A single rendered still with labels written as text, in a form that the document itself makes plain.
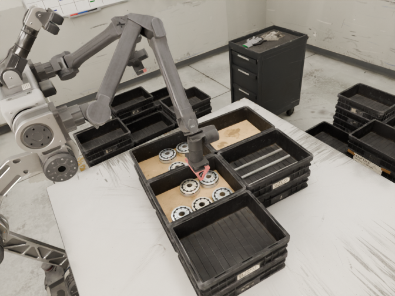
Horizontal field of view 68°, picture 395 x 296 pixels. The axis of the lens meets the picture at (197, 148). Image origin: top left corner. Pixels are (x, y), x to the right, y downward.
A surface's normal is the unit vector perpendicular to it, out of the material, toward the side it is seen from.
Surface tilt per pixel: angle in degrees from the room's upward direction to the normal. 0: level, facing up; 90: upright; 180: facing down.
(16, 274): 0
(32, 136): 90
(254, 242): 0
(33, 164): 90
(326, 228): 0
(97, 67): 90
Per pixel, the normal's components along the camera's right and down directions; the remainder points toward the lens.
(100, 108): 0.38, -0.03
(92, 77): 0.54, 0.49
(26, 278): -0.11, -0.77
